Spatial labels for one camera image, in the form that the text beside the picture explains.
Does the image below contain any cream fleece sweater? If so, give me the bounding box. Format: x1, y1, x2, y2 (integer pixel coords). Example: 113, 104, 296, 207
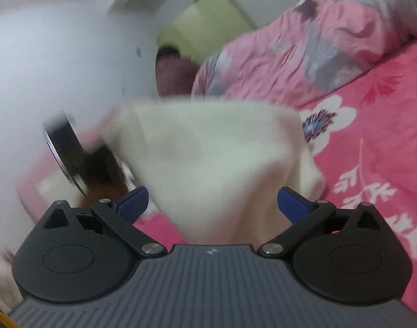
105, 100, 325, 247

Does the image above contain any pink floral bed blanket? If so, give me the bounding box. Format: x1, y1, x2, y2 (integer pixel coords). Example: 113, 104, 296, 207
11, 41, 417, 327

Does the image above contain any maroon pillow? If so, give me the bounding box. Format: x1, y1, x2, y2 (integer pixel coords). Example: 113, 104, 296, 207
155, 46, 199, 97

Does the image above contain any yellow-green wardrobe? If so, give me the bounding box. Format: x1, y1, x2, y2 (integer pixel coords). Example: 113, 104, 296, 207
157, 0, 257, 64

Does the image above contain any pink grey floral duvet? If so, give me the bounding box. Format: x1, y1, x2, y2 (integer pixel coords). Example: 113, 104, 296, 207
192, 0, 417, 107

